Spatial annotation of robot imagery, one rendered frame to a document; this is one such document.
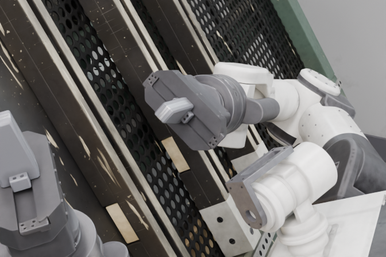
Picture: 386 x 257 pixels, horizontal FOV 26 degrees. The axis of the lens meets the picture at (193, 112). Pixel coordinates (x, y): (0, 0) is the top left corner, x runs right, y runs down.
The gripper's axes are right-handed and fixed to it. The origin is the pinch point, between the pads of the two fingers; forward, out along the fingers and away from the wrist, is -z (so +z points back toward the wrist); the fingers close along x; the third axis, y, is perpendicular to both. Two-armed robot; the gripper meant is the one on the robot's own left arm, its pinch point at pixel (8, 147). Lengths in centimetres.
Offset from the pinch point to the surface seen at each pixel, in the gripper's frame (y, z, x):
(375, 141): 133, 230, 233
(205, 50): 36, 65, 104
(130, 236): 7, 66, 54
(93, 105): 8, 44, 65
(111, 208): 5, 61, 57
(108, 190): 6, 57, 57
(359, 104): 130, 214, 244
